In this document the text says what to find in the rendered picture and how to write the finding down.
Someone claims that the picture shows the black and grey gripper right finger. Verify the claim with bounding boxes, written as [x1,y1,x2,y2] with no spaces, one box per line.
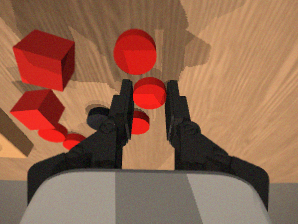
[165,80,269,212]

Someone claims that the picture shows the tan wooden tray with round pockets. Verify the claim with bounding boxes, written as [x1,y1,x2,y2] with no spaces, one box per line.
[0,108,34,158]

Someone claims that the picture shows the red disc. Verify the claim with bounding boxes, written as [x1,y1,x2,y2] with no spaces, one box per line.
[133,77,166,109]
[38,123,68,142]
[113,29,157,75]
[131,111,149,134]
[63,133,86,150]

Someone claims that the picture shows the red cube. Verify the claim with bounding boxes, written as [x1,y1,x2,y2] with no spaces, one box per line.
[13,29,75,92]
[10,89,65,130]

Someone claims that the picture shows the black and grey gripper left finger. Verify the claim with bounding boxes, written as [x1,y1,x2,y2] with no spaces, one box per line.
[27,79,134,207]

